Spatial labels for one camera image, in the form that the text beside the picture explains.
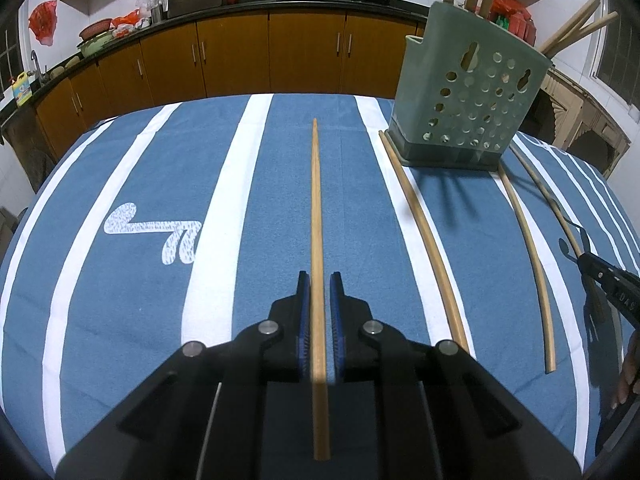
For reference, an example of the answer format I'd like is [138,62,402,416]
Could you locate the brown lower kitchen cabinets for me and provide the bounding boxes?
[1,6,426,160]

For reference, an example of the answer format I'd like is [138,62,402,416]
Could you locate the window right wall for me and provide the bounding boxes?
[596,0,640,108]

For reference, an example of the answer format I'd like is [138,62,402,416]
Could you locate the person's hand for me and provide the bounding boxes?
[611,330,639,408]

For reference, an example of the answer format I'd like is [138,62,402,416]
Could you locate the window wall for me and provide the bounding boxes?
[596,0,640,108]
[0,18,23,92]

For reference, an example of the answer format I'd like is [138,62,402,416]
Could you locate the red bottles group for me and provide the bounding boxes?
[489,0,537,47]

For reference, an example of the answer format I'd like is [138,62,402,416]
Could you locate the beige carved side table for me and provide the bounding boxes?
[520,68,630,179]

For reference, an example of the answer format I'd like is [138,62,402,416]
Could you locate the green perforated utensil holder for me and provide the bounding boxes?
[387,2,551,171]

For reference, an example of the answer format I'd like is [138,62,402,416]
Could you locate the yellow detergent bottle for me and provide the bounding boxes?
[12,72,32,107]

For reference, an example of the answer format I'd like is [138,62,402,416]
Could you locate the red plastic bag on wall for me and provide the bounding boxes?
[28,0,58,47]

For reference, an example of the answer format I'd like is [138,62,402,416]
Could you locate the blue white striped tablecloth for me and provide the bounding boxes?
[1,94,639,471]

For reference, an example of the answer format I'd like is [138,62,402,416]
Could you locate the window left wall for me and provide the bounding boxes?
[0,18,23,92]

